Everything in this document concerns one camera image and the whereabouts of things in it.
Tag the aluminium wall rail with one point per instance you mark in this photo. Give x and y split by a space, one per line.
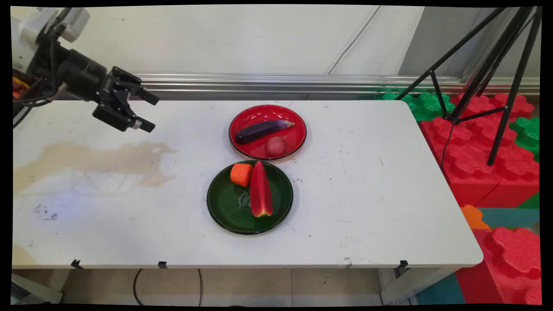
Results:
302 83

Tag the teal foam mat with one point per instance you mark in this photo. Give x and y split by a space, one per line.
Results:
510 217

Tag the orange foam piece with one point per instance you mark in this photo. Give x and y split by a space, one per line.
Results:
473 217

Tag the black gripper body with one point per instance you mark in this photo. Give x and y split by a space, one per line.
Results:
84 75

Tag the tall red foam block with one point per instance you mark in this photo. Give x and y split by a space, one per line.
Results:
510 263

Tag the red watermelon slice toy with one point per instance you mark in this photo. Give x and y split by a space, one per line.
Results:
260 192

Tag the grey table leg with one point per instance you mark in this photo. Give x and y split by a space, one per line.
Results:
410 285

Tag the black camera tripod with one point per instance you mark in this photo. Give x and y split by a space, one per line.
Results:
497 77

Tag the large red foam block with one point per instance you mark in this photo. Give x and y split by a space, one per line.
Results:
466 164

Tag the black tape piece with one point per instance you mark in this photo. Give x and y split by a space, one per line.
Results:
76 264
162 264
403 264

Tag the small red round fruit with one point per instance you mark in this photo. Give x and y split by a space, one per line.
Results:
275 146

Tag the dark green round plate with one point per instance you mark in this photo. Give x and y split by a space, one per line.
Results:
229 207

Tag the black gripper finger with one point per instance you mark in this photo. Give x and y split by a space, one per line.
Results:
144 93
119 119

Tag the orange carrot piece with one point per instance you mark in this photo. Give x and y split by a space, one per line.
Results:
241 174

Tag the purple toy eggplant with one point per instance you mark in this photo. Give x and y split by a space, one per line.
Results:
259 131

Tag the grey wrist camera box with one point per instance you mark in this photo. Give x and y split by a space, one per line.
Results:
75 21

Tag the red round plate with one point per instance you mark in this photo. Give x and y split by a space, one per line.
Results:
263 151

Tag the green foam block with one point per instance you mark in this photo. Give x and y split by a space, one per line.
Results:
528 134
425 106

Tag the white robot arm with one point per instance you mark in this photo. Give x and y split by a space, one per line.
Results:
20 47

